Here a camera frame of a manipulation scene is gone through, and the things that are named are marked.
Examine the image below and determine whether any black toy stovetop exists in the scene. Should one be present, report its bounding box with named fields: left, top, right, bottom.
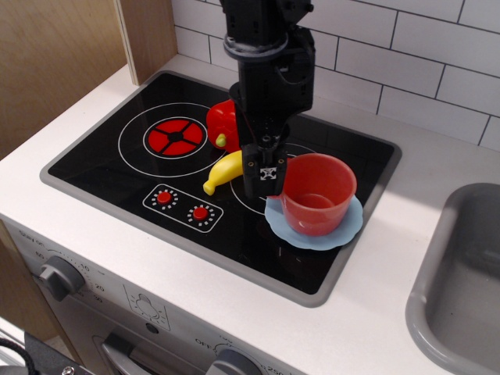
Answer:
left=39, top=70, right=403, bottom=309

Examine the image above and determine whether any grey oven knob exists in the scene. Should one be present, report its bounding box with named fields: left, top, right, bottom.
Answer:
left=205, top=349, right=262, bottom=375

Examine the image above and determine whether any grey oven door handle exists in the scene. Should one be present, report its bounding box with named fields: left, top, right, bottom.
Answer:
left=101, top=334, right=155, bottom=375

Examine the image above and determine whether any orange plastic cup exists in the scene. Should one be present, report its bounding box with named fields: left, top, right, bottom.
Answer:
left=274, top=153, right=358, bottom=237

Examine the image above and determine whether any grey timer knob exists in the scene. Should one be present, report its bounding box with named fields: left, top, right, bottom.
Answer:
left=39, top=256, right=85, bottom=302

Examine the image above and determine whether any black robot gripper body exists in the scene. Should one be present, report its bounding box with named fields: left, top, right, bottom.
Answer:
left=230, top=27, right=316, bottom=148

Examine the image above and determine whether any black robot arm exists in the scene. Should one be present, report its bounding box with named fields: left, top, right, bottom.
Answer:
left=221, top=1, right=316, bottom=198

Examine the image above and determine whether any light blue plastic plate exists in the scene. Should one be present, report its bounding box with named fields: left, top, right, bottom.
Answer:
left=264, top=194, right=364, bottom=252

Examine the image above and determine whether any grey toy sink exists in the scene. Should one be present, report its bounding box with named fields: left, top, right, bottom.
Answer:
left=405, top=183, right=499, bottom=374

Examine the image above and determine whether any wooden side panel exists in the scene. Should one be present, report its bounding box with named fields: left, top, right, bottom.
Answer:
left=1, top=1, right=177, bottom=156

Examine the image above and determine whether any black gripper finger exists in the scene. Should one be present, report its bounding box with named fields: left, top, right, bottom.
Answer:
left=265, top=150, right=288, bottom=196
left=242, top=144, right=265, bottom=198

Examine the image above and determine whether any red toy bell pepper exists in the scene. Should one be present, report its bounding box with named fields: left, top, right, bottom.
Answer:
left=206, top=99, right=241, bottom=153

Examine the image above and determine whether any yellow toy banana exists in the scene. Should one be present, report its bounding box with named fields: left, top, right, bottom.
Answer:
left=202, top=150, right=243, bottom=196

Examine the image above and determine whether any black device with screw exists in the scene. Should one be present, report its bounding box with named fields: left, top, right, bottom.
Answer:
left=24, top=332, right=91, bottom=375

